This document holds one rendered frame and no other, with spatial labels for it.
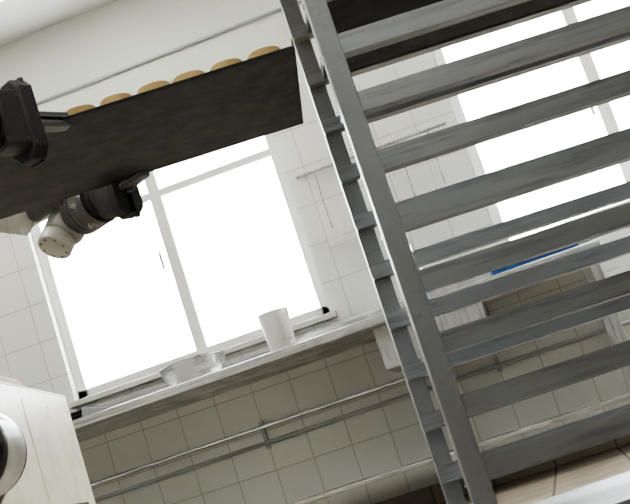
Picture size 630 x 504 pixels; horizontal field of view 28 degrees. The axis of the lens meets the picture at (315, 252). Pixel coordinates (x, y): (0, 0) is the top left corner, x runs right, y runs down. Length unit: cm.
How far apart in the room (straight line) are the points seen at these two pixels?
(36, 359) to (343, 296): 164
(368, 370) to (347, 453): 42
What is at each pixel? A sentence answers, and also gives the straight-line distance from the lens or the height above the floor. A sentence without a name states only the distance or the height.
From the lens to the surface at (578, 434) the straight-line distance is 174.
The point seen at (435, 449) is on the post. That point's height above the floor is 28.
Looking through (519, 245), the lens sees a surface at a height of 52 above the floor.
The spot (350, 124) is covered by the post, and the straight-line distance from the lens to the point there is 175.
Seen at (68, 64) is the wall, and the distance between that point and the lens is 686.
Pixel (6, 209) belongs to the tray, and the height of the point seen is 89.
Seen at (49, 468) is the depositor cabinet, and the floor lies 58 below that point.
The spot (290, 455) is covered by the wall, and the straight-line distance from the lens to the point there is 627.
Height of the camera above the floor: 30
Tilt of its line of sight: 10 degrees up
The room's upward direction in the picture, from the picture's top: 18 degrees counter-clockwise
